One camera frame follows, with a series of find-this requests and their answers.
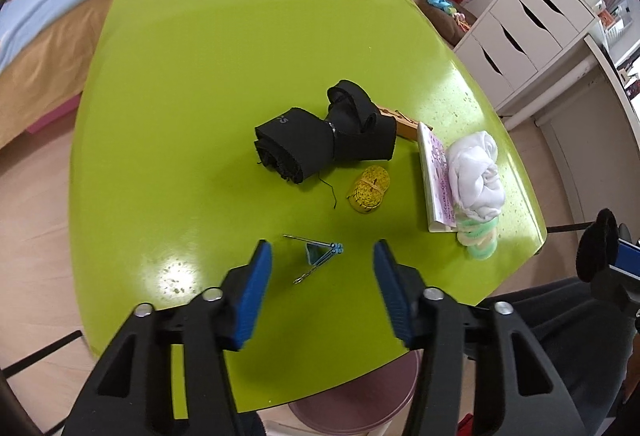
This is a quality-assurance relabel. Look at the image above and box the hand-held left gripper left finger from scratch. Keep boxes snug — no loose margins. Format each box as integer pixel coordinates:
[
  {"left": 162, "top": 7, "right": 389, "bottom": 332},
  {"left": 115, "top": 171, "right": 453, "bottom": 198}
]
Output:
[{"left": 60, "top": 240, "right": 273, "bottom": 436}]

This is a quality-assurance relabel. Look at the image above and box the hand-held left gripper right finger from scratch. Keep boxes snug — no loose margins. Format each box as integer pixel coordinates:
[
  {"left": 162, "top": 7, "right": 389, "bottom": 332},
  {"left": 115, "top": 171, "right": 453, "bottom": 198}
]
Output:
[{"left": 374, "top": 240, "right": 586, "bottom": 436}]

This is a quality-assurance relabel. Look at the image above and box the teal card of metal pins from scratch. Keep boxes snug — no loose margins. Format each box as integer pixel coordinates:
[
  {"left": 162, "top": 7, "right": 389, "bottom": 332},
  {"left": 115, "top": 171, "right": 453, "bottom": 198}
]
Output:
[{"left": 282, "top": 234, "right": 346, "bottom": 287}]

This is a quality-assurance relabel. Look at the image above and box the wooden clothespin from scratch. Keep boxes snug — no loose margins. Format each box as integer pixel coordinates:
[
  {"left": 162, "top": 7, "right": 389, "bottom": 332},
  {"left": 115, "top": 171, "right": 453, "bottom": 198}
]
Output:
[{"left": 377, "top": 104, "right": 421, "bottom": 141}]

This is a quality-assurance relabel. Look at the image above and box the black table leg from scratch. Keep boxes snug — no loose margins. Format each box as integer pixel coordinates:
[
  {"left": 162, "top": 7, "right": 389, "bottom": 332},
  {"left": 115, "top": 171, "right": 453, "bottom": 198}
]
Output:
[
  {"left": 0, "top": 331, "right": 83, "bottom": 377},
  {"left": 545, "top": 223, "right": 596, "bottom": 234}
]

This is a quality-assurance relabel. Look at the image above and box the pastel sponge pads stack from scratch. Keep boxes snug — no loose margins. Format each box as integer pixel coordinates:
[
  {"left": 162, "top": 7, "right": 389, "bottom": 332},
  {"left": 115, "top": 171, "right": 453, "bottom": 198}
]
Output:
[{"left": 456, "top": 213, "right": 498, "bottom": 261}]

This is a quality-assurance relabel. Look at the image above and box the black thread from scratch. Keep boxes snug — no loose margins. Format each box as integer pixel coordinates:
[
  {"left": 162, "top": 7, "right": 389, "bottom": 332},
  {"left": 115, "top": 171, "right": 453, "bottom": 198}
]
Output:
[{"left": 320, "top": 179, "right": 338, "bottom": 211}]

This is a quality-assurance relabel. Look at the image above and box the pink patterned booklet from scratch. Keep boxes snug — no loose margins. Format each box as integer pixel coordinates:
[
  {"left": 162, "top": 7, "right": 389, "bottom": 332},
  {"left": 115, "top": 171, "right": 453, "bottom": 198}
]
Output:
[{"left": 416, "top": 122, "right": 463, "bottom": 233}]

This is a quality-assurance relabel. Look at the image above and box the white bundled cloth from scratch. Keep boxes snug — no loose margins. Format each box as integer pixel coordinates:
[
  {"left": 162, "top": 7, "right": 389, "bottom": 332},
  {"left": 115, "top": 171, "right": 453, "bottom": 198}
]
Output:
[{"left": 446, "top": 130, "right": 506, "bottom": 221}]

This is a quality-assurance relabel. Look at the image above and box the white drawer cabinet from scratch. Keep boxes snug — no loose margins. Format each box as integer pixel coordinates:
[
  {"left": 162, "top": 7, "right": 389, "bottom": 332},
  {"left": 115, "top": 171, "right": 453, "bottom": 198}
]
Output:
[{"left": 452, "top": 0, "right": 608, "bottom": 114}]

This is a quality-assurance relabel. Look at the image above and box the brown floor cushion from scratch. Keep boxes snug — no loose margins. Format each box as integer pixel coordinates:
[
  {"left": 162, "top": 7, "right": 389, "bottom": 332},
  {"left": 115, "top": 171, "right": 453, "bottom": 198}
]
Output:
[{"left": 417, "top": 0, "right": 476, "bottom": 47}]

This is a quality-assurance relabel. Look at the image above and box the pink flat box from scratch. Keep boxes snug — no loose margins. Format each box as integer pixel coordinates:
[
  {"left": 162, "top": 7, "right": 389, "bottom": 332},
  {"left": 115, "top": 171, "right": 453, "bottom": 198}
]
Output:
[{"left": 25, "top": 98, "right": 81, "bottom": 135}]

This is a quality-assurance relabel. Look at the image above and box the colourful soft toy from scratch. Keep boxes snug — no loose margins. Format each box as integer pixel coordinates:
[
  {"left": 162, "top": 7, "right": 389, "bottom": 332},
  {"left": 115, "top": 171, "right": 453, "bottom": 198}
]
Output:
[{"left": 427, "top": 0, "right": 476, "bottom": 29}]

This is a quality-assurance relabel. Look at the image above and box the black rolled cloth strap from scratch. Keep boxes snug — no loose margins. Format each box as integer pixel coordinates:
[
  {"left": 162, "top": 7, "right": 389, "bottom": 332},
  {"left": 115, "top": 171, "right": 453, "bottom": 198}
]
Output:
[{"left": 254, "top": 79, "right": 398, "bottom": 184}]

